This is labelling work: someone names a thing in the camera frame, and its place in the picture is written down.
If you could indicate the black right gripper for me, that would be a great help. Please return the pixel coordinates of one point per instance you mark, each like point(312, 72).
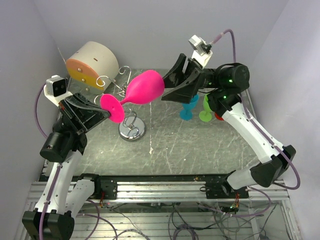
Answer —
point(183, 86)

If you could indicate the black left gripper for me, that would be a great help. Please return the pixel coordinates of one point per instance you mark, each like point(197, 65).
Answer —
point(83, 114)

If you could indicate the blue plastic wine glass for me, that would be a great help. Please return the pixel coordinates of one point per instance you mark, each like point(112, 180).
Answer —
point(186, 113)

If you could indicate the pink plastic wine glass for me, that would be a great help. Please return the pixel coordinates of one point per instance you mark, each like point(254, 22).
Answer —
point(142, 90)

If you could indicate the green plastic wine glass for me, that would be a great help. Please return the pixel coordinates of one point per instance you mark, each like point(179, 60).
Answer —
point(206, 114)

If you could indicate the red plastic wine glass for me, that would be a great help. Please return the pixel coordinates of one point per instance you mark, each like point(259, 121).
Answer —
point(219, 116)

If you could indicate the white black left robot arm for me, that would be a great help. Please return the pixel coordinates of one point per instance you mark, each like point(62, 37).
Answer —
point(53, 217)

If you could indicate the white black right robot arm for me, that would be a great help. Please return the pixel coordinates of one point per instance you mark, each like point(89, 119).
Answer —
point(227, 82)

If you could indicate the beige round drawer box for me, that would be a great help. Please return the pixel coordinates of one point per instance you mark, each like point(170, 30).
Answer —
point(94, 65)

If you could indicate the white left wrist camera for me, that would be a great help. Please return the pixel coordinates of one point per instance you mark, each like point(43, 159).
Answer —
point(55, 89)

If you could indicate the chrome wire wine glass rack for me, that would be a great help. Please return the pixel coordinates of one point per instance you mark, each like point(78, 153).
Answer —
point(132, 128)

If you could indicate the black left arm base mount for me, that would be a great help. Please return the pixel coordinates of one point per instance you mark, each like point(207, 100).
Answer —
point(109, 188)

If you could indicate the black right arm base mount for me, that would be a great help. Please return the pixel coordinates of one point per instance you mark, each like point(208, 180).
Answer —
point(217, 190)

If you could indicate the aluminium rail frame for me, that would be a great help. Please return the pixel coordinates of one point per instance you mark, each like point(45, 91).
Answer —
point(177, 210)

